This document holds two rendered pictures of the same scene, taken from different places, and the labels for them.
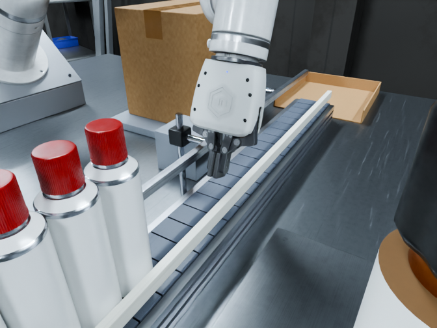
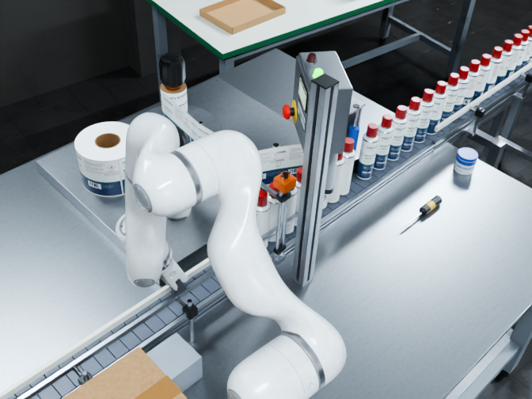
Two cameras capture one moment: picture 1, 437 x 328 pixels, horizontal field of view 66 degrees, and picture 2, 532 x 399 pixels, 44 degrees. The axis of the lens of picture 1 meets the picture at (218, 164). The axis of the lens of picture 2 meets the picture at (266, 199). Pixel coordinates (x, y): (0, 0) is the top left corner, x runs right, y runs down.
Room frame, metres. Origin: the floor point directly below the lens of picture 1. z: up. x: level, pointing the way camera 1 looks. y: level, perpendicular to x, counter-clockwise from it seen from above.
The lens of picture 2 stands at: (1.47, 0.47, 2.27)
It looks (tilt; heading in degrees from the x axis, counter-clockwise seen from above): 42 degrees down; 193
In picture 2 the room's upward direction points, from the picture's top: 3 degrees clockwise
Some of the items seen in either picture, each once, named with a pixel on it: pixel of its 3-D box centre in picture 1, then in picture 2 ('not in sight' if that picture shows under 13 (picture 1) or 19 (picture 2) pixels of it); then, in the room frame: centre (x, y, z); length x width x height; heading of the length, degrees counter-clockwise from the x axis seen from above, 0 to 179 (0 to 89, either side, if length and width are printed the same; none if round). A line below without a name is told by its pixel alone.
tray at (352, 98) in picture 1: (329, 94); not in sight; (1.06, -0.36, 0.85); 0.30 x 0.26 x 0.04; 149
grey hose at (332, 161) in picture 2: not in sight; (330, 161); (0.11, 0.32, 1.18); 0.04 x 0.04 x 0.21
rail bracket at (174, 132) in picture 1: (192, 159); (184, 316); (0.52, 0.05, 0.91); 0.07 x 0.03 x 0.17; 59
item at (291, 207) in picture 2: not in sight; (287, 204); (0.10, 0.21, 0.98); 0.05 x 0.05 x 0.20
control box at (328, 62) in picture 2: not in sight; (319, 103); (0.15, 0.28, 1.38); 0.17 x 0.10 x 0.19; 24
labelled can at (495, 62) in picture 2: not in sight; (491, 72); (-0.86, 0.78, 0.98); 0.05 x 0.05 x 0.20
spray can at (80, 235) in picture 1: (80, 246); not in sight; (0.23, 0.13, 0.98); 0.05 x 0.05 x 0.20
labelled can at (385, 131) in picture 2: not in sight; (382, 142); (-0.29, 0.44, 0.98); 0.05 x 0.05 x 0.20
